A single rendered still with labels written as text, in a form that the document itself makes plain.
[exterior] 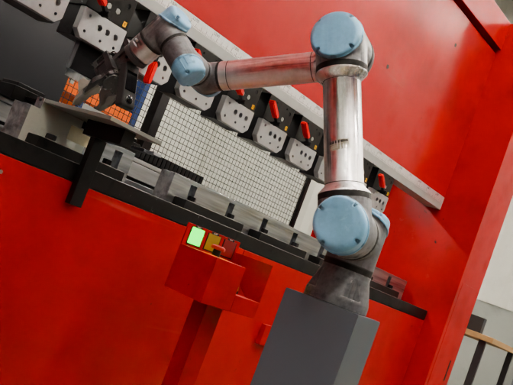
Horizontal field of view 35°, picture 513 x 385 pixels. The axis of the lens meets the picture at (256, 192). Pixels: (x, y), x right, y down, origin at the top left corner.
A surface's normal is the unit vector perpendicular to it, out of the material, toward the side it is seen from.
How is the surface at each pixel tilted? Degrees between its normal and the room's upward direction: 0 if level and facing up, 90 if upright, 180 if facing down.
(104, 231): 90
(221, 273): 90
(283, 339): 90
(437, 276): 90
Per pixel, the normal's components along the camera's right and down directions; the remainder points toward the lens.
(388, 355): 0.75, 0.23
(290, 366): -0.40, -0.23
